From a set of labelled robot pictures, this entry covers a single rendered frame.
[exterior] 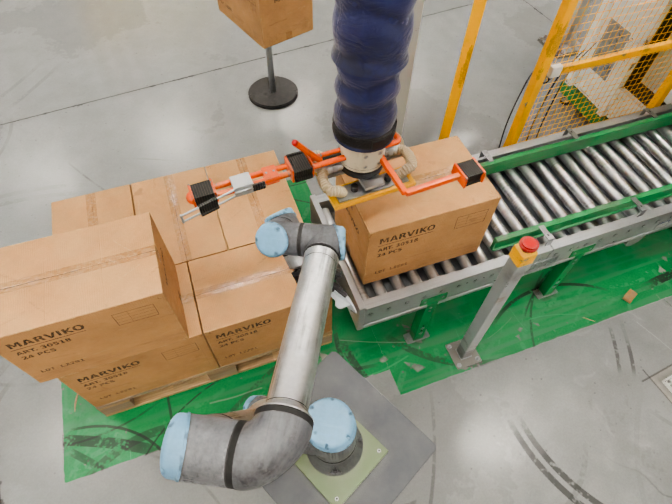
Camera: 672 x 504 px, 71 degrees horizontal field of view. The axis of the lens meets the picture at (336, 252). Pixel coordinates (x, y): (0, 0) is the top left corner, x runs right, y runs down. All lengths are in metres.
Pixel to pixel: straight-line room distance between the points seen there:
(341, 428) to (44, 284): 1.20
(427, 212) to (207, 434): 1.35
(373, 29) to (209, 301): 1.38
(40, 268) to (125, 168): 1.76
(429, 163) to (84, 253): 1.46
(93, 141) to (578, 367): 3.54
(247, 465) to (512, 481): 1.89
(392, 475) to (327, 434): 0.37
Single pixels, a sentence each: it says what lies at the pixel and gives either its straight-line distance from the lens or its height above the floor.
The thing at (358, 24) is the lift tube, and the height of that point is 1.75.
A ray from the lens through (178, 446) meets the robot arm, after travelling 0.93.
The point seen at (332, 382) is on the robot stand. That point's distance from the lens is 1.80.
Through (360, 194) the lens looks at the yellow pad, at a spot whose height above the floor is 1.11.
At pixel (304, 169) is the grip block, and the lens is 1.69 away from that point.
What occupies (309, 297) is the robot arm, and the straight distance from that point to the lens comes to 1.07.
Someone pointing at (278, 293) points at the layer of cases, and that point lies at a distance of 2.20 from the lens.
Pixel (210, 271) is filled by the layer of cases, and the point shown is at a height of 0.54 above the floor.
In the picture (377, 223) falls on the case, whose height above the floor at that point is 0.95.
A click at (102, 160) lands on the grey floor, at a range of 3.84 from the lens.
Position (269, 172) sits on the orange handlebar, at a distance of 1.71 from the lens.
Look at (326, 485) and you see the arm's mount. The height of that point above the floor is 0.78.
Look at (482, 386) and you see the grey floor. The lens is 2.72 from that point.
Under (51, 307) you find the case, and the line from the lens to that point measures 1.96.
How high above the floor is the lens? 2.45
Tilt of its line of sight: 55 degrees down
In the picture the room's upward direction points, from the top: 2 degrees clockwise
